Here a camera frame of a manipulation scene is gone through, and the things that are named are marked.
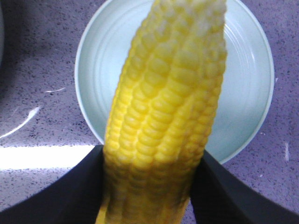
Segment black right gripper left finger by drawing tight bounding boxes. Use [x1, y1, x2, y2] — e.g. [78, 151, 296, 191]
[0, 146, 104, 224]

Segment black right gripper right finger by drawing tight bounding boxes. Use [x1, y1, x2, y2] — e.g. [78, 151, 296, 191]
[190, 152, 299, 224]

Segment light green plate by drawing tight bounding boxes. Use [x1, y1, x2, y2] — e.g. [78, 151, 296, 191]
[74, 0, 275, 164]

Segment corn cob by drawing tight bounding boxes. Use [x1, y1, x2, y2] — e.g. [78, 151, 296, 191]
[96, 0, 227, 224]

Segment pale green electric pot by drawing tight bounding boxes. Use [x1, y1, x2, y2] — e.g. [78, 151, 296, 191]
[0, 6, 5, 64]

